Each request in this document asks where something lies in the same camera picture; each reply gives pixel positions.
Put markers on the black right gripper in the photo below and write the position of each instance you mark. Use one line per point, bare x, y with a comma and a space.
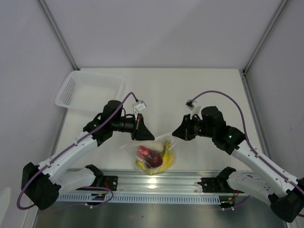
184, 131

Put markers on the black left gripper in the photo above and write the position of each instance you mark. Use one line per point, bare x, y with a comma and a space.
139, 131

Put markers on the red apple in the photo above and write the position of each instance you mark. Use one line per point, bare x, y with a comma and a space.
143, 152

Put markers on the clear zip top bag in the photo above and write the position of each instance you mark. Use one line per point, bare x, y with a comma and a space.
131, 148

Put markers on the yellow banana bunch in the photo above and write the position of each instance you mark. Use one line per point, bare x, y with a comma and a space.
165, 149

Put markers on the dark red mangosteen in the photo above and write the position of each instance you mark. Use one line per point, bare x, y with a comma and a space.
155, 160

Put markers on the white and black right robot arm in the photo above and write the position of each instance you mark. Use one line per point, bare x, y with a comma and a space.
280, 190

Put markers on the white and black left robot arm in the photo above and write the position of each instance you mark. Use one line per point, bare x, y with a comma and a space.
45, 182

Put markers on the white perforated plastic basket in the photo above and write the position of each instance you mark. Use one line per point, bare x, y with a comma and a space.
89, 91

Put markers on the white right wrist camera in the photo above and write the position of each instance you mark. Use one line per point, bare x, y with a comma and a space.
194, 107

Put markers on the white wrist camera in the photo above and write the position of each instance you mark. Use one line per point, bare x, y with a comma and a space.
138, 107
194, 107

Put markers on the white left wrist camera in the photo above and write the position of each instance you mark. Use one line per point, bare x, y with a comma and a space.
138, 107

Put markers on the aluminium mounting rail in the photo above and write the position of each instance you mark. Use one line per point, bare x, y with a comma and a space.
168, 182

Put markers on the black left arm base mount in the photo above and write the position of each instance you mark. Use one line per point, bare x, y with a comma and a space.
109, 182

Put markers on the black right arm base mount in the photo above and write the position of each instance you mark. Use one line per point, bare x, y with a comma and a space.
216, 185

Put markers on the white slotted cable duct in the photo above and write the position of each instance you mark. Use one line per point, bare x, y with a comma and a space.
141, 198

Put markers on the right aluminium frame post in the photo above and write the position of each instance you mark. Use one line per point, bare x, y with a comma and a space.
271, 26

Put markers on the aluminium frame post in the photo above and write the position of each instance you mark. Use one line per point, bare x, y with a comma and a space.
44, 8
271, 26

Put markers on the left aluminium frame post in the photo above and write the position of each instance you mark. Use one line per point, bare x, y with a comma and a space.
44, 8

